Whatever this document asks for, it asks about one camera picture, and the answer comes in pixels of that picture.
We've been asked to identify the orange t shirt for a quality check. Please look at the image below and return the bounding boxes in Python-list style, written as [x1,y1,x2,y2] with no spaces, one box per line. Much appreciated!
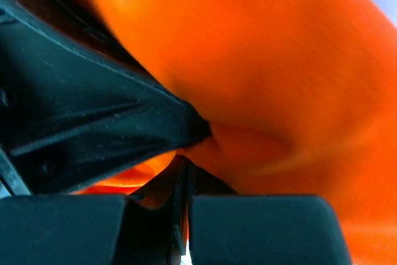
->
[77,0,396,264]

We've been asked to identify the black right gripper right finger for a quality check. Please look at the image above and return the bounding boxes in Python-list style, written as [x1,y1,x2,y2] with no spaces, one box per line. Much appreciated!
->
[187,163,352,264]

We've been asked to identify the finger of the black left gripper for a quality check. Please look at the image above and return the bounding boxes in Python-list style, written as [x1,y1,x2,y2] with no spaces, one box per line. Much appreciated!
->
[1,0,153,81]
[1,0,210,195]

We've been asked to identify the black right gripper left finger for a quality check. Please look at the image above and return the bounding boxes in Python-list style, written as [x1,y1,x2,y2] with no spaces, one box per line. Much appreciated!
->
[1,157,187,264]

